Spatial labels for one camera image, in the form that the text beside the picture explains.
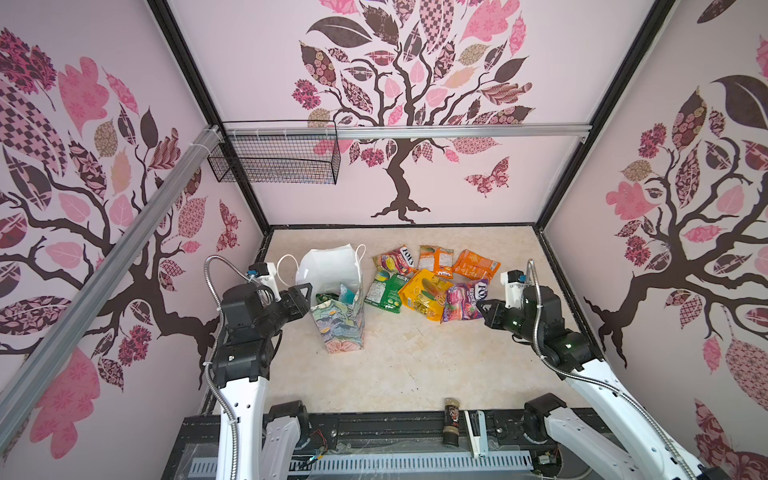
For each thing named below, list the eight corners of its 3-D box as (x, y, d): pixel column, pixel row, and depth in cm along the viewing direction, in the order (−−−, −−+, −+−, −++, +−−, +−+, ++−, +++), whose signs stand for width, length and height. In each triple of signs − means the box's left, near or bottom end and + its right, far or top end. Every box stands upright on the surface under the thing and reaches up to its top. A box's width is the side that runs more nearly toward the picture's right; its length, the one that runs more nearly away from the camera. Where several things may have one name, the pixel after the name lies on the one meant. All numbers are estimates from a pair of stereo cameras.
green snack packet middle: (364, 303, 99) (364, 298, 96) (380, 273, 107) (380, 268, 104) (398, 315, 96) (398, 310, 93) (411, 283, 104) (412, 278, 101)
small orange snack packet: (414, 272, 107) (415, 268, 105) (419, 248, 115) (420, 243, 113) (451, 279, 105) (452, 274, 103) (454, 253, 113) (455, 249, 111)
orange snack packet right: (448, 271, 108) (449, 267, 106) (461, 250, 114) (462, 247, 113) (488, 289, 103) (490, 286, 101) (499, 267, 109) (501, 263, 107)
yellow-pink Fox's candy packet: (384, 283, 105) (384, 277, 102) (373, 263, 111) (372, 256, 108) (417, 271, 108) (418, 264, 105) (404, 251, 114) (405, 245, 111)
